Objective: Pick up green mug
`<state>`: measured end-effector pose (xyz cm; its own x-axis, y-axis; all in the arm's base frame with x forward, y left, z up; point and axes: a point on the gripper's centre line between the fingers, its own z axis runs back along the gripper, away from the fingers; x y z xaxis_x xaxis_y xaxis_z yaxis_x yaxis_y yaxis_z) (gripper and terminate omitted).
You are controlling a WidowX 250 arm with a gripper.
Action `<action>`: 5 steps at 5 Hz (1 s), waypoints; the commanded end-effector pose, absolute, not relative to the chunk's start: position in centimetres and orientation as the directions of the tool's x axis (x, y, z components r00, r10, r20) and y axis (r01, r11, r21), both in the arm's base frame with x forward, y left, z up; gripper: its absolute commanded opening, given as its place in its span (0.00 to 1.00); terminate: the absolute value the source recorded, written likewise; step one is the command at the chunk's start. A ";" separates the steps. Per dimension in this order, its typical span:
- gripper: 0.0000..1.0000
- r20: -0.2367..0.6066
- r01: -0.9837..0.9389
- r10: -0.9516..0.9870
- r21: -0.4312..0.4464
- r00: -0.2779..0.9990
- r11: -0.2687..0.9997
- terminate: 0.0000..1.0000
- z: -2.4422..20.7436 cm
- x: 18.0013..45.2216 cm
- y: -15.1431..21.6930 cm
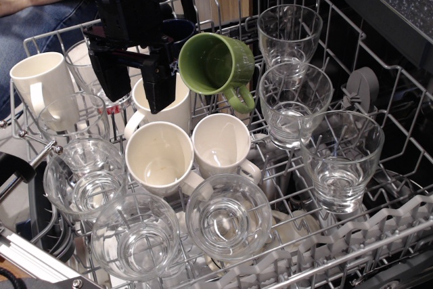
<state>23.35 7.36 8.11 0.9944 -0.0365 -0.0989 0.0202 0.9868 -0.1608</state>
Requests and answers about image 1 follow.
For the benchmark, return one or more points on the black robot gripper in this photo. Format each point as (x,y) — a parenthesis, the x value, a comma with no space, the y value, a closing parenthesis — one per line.
(124,24)

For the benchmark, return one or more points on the green ceramic mug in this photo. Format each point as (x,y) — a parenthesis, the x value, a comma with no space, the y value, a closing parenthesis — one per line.
(211,63)

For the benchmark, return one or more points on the dark blue mug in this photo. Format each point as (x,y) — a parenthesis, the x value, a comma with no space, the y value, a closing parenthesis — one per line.
(179,30)

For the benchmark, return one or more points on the white mug centre back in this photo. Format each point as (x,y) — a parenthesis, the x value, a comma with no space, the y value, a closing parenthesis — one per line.
(178,112)

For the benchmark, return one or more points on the white mug centre front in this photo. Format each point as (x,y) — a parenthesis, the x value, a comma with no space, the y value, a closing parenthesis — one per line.
(160,157)

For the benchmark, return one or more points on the tall white mug left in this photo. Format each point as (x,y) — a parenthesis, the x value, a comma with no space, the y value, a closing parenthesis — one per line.
(41,79)

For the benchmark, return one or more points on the small white mug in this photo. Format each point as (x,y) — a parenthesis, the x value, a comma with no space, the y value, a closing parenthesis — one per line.
(221,143)

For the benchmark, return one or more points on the clear glass back left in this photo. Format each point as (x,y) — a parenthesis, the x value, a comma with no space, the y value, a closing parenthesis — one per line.
(79,63)

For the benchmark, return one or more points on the clear glass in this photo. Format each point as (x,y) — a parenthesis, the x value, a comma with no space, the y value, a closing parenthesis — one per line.
(289,94)
(228,217)
(136,237)
(79,63)
(288,32)
(340,152)
(86,176)
(76,116)

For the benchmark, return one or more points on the clear glass left middle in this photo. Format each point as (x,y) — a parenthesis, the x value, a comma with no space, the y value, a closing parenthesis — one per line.
(76,116)

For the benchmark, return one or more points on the blue jeans leg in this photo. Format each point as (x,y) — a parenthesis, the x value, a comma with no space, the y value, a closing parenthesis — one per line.
(51,27)

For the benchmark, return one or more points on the clear glass left front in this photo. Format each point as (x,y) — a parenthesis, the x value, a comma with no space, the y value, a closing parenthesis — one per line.
(86,176)

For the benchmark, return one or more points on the black clamp with metal screw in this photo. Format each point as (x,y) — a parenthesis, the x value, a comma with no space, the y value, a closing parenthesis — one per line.
(15,170)

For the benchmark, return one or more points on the clear glass back right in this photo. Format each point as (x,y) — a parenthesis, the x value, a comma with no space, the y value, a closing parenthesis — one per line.
(288,32)

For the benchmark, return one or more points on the clear glass right middle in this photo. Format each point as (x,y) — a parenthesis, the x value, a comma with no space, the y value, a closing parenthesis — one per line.
(289,94)

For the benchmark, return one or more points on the clear glass bottom left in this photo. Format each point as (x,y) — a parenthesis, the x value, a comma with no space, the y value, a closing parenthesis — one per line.
(136,237)

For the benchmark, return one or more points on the clear glass bottom centre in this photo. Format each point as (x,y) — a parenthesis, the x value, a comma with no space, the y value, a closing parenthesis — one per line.
(228,217)

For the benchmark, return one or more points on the clear glass right front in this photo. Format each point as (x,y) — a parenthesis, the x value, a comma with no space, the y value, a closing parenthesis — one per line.
(340,152)

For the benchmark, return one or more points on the grey plastic rack clip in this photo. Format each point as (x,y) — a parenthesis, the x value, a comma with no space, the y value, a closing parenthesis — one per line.
(361,90)

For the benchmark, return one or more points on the grey wire dishwasher rack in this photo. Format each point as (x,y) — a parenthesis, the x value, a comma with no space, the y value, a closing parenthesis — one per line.
(387,243)

